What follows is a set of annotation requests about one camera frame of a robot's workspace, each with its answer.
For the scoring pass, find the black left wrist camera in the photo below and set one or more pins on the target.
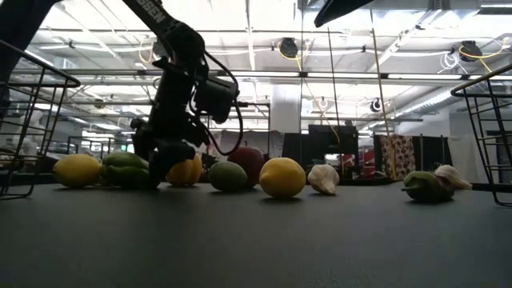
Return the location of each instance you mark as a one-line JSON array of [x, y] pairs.
[[218, 100]]

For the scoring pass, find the yellow bell pepper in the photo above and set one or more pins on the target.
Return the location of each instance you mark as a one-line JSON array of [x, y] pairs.
[[188, 174]]

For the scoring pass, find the light green chayote squash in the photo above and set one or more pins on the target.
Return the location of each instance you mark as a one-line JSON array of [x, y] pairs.
[[124, 172]]

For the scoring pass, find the black aluminium table frame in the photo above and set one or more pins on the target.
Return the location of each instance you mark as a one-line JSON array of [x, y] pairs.
[[368, 181]]

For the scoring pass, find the green lime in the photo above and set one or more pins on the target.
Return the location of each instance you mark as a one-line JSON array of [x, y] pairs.
[[228, 176]]

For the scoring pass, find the red yellow apple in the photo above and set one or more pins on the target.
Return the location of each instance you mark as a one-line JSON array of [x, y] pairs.
[[252, 160]]

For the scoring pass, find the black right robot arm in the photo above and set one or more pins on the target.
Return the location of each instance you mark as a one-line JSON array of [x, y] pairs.
[[340, 8]]

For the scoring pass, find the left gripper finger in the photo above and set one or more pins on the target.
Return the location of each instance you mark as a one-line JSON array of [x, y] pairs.
[[168, 160]]

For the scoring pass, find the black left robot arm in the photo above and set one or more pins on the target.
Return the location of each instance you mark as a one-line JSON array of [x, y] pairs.
[[160, 18]]

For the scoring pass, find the floral patterned cloth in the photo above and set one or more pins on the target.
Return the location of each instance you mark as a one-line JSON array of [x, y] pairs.
[[398, 156]]

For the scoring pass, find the black partition screen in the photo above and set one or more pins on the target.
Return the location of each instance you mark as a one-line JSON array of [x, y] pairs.
[[332, 140]]

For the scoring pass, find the white garlic bulb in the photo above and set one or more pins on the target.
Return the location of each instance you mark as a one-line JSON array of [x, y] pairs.
[[452, 174], [324, 180]]

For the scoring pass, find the yellow lemon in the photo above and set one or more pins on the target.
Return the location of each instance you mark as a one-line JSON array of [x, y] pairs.
[[76, 172], [282, 178]]

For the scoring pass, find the red chili pepper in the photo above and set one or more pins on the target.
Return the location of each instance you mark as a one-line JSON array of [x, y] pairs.
[[426, 188]]

